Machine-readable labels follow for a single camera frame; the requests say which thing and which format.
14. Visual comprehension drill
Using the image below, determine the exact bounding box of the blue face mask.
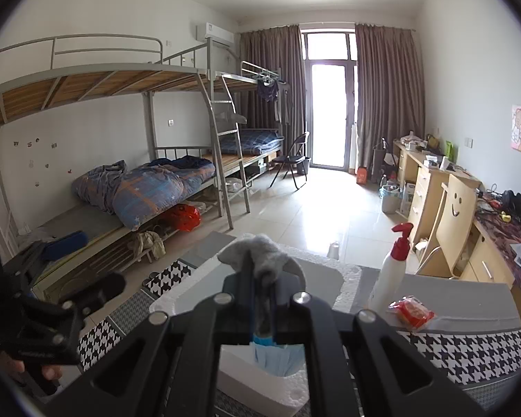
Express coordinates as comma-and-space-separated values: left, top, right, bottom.
251, 335, 305, 377

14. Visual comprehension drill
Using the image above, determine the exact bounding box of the grey sock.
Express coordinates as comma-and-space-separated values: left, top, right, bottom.
217, 235, 306, 338

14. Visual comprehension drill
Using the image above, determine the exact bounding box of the person's left hand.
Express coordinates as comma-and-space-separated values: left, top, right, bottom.
0, 352, 63, 381

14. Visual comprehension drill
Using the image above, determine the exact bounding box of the white styrofoam box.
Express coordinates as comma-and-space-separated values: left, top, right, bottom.
149, 232, 364, 417

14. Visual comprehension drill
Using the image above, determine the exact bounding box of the red plastic bag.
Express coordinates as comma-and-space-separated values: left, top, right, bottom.
162, 203, 201, 231

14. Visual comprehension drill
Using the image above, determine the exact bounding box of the red snack packet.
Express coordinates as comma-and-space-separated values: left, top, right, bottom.
388, 296, 435, 332

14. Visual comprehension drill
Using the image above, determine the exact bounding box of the white spray bottle red top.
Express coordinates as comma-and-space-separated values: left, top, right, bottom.
367, 222, 413, 315

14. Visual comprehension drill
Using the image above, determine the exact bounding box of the blue plaid duvet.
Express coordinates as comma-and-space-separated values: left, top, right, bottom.
71, 155, 216, 231

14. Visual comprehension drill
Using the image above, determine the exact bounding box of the houndstooth table cloth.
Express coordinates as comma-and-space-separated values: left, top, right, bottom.
75, 230, 521, 417

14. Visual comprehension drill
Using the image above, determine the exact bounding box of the black folding chair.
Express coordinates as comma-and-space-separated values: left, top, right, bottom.
270, 131, 311, 190

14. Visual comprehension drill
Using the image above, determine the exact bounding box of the metal bunk bed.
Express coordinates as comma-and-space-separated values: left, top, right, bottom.
0, 33, 295, 270

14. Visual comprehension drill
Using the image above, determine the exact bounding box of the wooden smiley chair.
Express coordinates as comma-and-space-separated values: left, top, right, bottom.
417, 175, 477, 279

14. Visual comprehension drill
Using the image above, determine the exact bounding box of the wooden desk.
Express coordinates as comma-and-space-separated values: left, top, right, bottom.
392, 138, 521, 335

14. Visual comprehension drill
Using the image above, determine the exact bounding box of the left brown curtain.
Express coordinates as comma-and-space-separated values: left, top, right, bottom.
239, 25, 306, 149

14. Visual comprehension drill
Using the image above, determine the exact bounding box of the brown curtain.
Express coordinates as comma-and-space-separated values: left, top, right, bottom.
239, 25, 306, 149
355, 24, 425, 172

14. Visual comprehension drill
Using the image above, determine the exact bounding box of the right brown curtain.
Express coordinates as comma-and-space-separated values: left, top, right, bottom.
355, 24, 425, 172

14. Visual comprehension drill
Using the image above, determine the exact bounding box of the white air conditioner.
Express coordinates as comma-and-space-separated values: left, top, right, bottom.
197, 23, 235, 47

